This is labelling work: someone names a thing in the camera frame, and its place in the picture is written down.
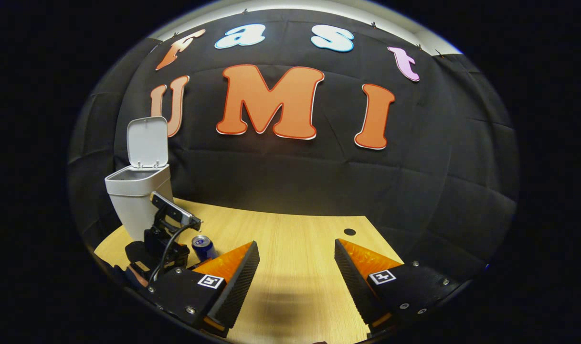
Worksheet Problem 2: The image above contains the wooden desktop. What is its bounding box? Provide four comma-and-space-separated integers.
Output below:
94, 197, 405, 344

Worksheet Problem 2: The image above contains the black backdrop cloth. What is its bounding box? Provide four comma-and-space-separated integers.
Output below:
67, 9, 520, 282

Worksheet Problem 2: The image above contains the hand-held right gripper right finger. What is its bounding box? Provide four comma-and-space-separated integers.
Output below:
334, 238, 463, 337

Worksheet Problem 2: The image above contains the white desktop garbage bin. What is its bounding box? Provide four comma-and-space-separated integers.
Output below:
105, 116, 174, 242

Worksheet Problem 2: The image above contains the blue pop can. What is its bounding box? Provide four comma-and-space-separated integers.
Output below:
191, 235, 218, 262

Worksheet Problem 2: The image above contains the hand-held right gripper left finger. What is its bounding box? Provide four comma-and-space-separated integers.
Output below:
145, 240, 261, 337

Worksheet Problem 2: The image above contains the black cable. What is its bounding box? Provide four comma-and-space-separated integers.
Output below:
148, 223, 196, 282

